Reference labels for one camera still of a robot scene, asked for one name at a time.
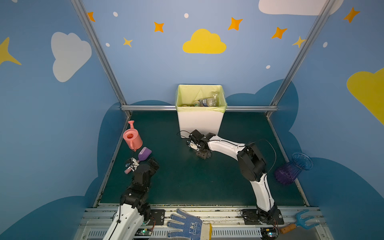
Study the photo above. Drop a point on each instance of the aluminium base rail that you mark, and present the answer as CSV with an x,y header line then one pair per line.
x,y
228,224

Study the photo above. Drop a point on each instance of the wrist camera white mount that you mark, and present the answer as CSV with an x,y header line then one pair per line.
x,y
131,165
194,140

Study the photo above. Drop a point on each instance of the circuit board right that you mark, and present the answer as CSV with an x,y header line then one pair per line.
x,y
268,234

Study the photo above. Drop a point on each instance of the clear bottle blue label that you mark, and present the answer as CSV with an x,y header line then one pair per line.
x,y
208,102

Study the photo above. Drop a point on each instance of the purple plastic object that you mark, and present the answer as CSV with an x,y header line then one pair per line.
x,y
144,154

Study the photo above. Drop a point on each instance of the blue garden fork wooden handle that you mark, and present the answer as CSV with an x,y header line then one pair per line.
x,y
300,222

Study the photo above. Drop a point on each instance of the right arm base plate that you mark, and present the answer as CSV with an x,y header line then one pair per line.
x,y
256,217

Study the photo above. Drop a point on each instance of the green circuit board left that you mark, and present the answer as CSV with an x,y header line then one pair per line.
x,y
143,232

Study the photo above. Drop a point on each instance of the purple blue mesh basket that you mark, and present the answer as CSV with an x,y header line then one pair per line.
x,y
287,173

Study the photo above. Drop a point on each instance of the aluminium frame post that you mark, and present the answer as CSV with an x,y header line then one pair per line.
x,y
304,50
88,26

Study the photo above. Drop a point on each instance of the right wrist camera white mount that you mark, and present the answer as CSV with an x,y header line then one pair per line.
x,y
194,140

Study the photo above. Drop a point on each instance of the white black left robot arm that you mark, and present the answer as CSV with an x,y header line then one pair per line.
x,y
134,208

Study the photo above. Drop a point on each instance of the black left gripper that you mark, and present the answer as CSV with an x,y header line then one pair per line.
x,y
141,167

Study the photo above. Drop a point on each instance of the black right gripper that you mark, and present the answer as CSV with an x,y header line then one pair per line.
x,y
195,139

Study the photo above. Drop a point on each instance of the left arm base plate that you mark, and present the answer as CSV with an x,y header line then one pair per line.
x,y
154,217

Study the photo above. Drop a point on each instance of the green bin liner bag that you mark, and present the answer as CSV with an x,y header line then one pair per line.
x,y
187,94

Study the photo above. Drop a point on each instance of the pink watering can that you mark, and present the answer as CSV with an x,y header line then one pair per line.
x,y
132,137

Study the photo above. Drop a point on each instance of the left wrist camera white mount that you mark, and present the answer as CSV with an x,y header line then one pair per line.
x,y
131,165

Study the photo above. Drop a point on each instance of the aluminium frame right post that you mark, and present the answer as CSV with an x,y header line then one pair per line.
x,y
304,50

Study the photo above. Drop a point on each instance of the white plastic trash bin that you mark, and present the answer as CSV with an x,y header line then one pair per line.
x,y
199,118

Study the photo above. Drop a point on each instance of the blue dotted work glove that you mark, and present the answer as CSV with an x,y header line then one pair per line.
x,y
184,226

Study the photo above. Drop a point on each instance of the clear unlabelled wide bottle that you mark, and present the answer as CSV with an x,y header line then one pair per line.
x,y
214,97

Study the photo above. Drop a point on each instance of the aluminium frame left post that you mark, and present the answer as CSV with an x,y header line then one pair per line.
x,y
88,26

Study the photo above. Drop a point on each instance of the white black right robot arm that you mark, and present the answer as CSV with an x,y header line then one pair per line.
x,y
251,162

